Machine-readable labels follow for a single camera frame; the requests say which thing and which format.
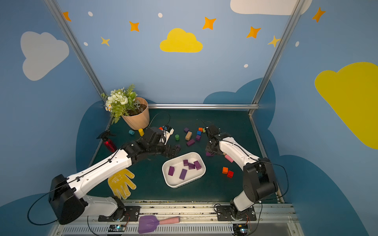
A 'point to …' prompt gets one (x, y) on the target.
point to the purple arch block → (208, 154)
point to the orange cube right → (225, 170)
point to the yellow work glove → (119, 182)
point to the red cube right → (230, 174)
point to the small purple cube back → (186, 130)
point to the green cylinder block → (177, 137)
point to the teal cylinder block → (131, 132)
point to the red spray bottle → (109, 144)
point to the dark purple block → (191, 166)
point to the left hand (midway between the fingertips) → (176, 146)
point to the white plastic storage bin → (181, 170)
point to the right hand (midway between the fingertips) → (214, 147)
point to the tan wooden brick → (188, 135)
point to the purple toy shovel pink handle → (147, 224)
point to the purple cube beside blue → (198, 137)
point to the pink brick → (227, 157)
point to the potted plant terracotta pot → (135, 110)
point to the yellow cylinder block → (141, 132)
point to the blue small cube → (199, 132)
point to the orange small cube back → (200, 129)
